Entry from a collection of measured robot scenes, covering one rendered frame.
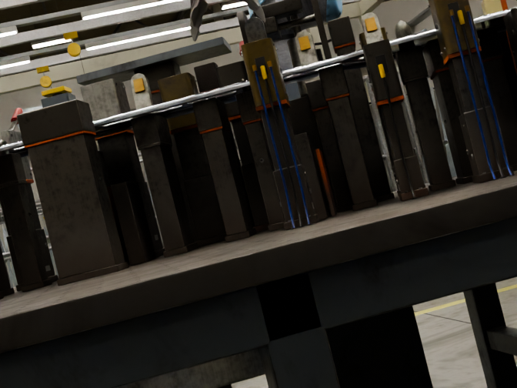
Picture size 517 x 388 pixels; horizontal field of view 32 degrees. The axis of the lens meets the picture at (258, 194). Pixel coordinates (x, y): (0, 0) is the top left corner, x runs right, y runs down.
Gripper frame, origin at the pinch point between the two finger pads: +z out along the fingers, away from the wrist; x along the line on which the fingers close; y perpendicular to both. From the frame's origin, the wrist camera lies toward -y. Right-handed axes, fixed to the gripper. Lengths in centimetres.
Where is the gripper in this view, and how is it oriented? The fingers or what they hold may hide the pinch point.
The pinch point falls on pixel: (230, 33)
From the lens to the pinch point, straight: 185.9
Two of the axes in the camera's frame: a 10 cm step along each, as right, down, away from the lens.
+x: 9.6, -2.4, -1.1
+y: -1.0, 0.4, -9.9
